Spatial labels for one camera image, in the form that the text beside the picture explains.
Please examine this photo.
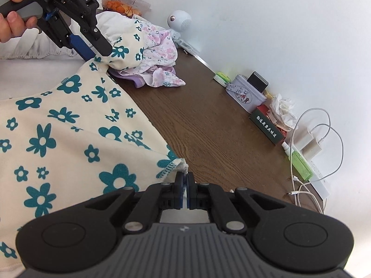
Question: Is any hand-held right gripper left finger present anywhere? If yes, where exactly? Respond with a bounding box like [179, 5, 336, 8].
[84, 171, 186, 235]

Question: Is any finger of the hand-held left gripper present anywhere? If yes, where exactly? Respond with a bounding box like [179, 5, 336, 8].
[59, 3, 112, 57]
[43, 12, 97, 62]

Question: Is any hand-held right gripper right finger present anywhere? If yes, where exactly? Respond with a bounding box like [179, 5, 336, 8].
[187, 171, 287, 235]

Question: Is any cream teal floral garment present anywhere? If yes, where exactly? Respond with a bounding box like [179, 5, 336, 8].
[0, 17, 189, 270]

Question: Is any person's left hand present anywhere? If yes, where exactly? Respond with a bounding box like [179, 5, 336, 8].
[0, 0, 39, 43]

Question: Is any clear box of orange fruit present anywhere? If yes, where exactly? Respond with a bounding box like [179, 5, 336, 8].
[101, 0, 151, 18]

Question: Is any pink floral garment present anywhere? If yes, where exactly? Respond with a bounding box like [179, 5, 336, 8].
[112, 17, 186, 89]

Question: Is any clear plastic packet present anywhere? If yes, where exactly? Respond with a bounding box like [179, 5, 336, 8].
[175, 38, 201, 54]

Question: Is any dark label box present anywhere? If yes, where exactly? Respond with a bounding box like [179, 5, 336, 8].
[249, 106, 287, 146]

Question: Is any grey tin box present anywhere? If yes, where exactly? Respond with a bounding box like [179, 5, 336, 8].
[226, 74, 267, 113]

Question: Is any green rectangular box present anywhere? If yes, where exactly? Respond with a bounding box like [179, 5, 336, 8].
[290, 148, 313, 181]

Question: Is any small green white packet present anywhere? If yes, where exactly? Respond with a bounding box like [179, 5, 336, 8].
[214, 71, 231, 87]

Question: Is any crumpled white tissue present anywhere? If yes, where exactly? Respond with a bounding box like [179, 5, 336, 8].
[268, 94, 297, 128]

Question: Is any white charger adapter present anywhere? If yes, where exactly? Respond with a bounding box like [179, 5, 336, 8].
[303, 139, 323, 160]
[298, 127, 315, 151]

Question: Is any small black box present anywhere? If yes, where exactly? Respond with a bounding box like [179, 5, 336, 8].
[247, 71, 269, 93]

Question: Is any white power strip with chargers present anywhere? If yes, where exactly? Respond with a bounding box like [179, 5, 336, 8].
[285, 123, 344, 213]

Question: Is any white round camera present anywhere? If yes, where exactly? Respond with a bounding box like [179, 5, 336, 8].
[166, 9, 192, 39]

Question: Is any white cable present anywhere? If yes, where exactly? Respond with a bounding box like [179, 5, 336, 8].
[288, 108, 331, 180]

